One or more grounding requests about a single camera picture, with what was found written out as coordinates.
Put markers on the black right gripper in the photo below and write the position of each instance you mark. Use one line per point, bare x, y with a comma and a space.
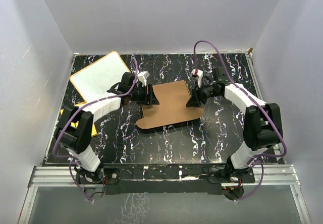
195, 101

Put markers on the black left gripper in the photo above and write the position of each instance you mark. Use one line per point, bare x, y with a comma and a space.
149, 98

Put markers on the brown cardboard box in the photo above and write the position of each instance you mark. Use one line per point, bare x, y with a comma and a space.
172, 108

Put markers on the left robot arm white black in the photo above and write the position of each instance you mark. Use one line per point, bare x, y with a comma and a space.
74, 131

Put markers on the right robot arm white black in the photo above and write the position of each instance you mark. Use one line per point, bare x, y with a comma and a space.
262, 127

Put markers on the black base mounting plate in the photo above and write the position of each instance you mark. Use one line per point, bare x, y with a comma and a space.
214, 179

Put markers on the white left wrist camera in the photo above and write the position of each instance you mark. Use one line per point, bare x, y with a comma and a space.
143, 77

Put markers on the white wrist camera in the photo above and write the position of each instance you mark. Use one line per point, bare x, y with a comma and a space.
143, 77
197, 75

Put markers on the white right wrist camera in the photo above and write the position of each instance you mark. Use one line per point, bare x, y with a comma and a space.
197, 75

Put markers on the whiteboard with orange frame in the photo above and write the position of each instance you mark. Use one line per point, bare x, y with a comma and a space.
94, 80

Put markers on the aluminium rail frame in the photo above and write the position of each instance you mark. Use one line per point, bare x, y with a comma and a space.
52, 197

